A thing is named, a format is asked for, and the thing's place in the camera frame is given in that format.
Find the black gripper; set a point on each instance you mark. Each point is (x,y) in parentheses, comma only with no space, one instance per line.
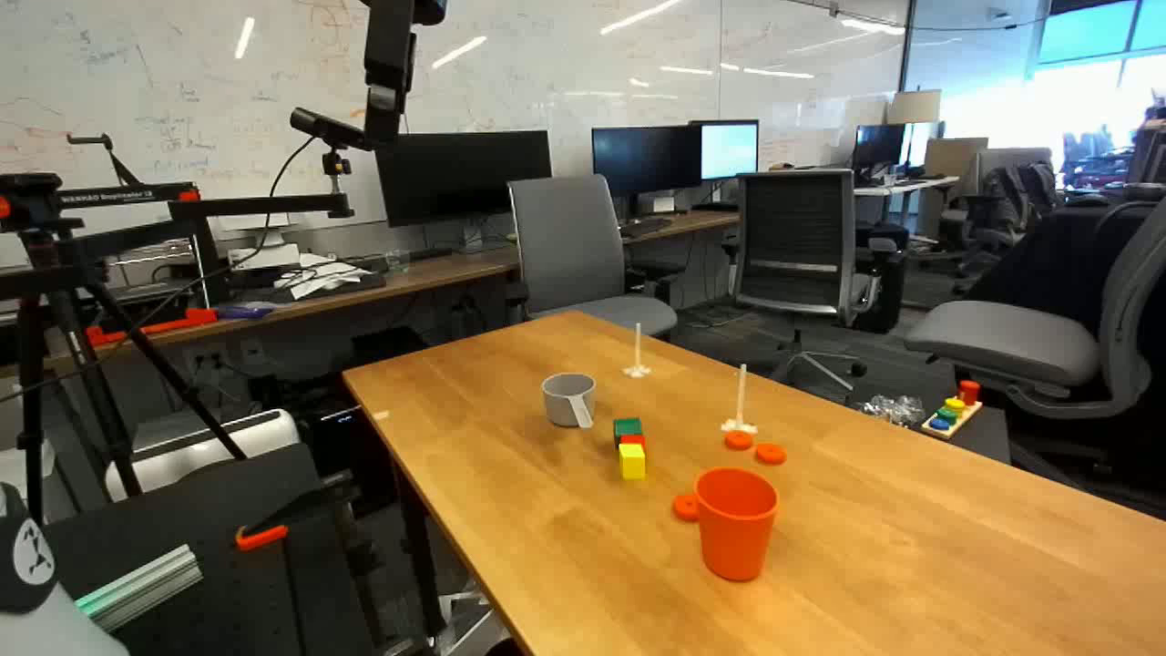
(392,42)

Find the green block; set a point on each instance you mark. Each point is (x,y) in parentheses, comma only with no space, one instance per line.
(626,429)

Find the orange block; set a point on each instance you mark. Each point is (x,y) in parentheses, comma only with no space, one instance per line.
(639,438)

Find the yellow block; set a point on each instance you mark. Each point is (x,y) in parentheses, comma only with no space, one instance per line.
(630,466)

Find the large dark monitor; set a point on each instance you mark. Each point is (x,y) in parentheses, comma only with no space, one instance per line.
(459,178)

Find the white papers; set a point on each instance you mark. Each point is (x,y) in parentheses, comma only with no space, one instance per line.
(316,280)

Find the long wooden desk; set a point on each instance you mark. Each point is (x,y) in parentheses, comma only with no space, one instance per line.
(364,292)

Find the gray office chair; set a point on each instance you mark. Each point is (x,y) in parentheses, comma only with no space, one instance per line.
(571,241)
(1007,340)

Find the small dark monitor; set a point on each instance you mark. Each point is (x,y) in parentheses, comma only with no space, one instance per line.
(644,163)

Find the lit white monitor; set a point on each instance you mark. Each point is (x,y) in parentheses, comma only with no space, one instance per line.
(730,151)

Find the white peg stand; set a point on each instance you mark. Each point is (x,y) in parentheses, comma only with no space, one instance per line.
(635,369)
(736,429)

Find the white box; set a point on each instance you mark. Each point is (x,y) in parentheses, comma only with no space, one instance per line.
(204,450)

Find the black mesh office chair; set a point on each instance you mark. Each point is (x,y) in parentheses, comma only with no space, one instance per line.
(802,239)

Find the orange disc with hole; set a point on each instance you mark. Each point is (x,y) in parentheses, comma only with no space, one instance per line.
(681,510)
(779,457)
(745,444)

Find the black equipment case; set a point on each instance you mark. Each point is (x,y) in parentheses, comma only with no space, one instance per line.
(221,608)

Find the silver green bar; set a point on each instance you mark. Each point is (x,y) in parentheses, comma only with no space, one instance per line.
(141,584)

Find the orange plastic cup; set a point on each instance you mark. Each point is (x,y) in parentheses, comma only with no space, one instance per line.
(735,534)

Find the black cap with logo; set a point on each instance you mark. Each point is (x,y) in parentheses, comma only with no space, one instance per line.
(24,561)

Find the clear plastic bag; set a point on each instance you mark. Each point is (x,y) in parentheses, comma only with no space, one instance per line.
(895,411)

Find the colourful stacking toy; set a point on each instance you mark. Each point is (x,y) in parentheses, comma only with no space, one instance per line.
(952,411)

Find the low black table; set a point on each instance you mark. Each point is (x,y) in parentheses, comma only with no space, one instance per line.
(969,444)

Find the black cloth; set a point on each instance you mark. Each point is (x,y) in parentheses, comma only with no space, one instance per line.
(1059,261)

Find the black boom camera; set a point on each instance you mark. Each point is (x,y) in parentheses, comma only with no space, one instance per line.
(328,126)

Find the black camera tripod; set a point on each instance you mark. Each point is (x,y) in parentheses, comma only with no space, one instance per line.
(74,316)

